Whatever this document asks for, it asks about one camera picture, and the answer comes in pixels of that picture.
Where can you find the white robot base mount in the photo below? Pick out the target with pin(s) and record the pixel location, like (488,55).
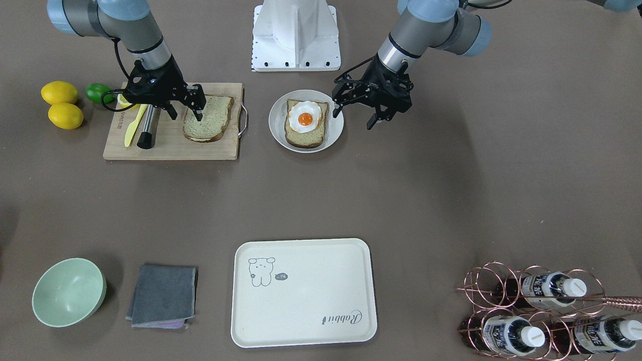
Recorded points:
(295,36)

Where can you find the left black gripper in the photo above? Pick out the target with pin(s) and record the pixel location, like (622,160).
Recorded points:
(373,76)

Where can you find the yellow lemon lower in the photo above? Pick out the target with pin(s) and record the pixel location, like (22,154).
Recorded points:
(65,116)

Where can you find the yellow lemon upper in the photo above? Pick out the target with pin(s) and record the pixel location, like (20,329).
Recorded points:
(59,92)

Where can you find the white round plate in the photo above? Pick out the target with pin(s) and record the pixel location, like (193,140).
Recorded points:
(278,113)

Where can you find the fried egg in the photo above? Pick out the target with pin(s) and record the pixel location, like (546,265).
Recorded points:
(303,116)

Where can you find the purple cloth under grey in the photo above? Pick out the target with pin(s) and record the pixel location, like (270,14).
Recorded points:
(170,325)

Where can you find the steel muddler black tip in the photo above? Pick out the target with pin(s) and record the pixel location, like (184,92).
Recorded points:
(150,122)

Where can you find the green bowl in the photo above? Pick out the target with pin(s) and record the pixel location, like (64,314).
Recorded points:
(68,292)

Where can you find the halved lemon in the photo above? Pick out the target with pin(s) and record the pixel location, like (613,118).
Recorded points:
(124,104)

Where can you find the bread slice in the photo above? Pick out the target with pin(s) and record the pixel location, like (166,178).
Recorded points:
(215,119)
(310,139)

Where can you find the grey folded cloth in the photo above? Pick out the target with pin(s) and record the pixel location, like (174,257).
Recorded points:
(163,293)

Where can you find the cream rabbit tray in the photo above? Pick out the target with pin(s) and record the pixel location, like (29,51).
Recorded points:
(303,292)

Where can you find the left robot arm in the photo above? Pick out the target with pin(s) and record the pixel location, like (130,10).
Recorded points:
(424,25)

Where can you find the green lime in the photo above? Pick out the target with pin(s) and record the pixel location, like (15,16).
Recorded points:
(99,93)

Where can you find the tea bottle upper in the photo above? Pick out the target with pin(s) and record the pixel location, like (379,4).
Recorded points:
(552,290)

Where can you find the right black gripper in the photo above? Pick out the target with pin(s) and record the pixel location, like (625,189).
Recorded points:
(174,75)

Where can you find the tea bottle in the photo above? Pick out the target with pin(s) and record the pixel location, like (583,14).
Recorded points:
(598,335)
(552,290)
(511,336)

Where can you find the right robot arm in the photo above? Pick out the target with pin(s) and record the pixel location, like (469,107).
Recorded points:
(129,21)

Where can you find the yellow lemon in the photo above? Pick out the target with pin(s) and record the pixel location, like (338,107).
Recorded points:
(59,92)
(65,116)

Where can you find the bamboo cutting board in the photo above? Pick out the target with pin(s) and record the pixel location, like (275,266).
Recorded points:
(169,141)

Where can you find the yellow plastic knife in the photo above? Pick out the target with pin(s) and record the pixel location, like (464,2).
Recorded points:
(133,126)

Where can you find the copper wire bottle rack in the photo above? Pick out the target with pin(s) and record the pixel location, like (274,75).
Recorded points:
(493,289)

